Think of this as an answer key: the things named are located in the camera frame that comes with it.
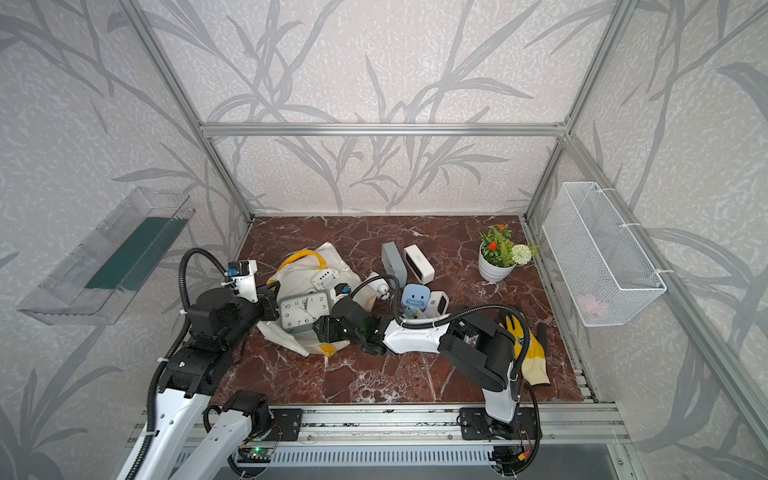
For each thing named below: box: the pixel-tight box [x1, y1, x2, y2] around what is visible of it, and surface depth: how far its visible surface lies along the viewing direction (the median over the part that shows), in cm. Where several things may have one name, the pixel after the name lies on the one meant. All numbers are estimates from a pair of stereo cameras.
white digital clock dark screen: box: [404, 244, 435, 284], surface depth 101 cm
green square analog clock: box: [280, 292, 330, 334], surface depth 91 cm
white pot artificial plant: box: [478, 224, 539, 282], surface depth 93 cm
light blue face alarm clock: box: [401, 284, 431, 310], surface depth 96 cm
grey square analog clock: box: [382, 241, 408, 288], surface depth 98 cm
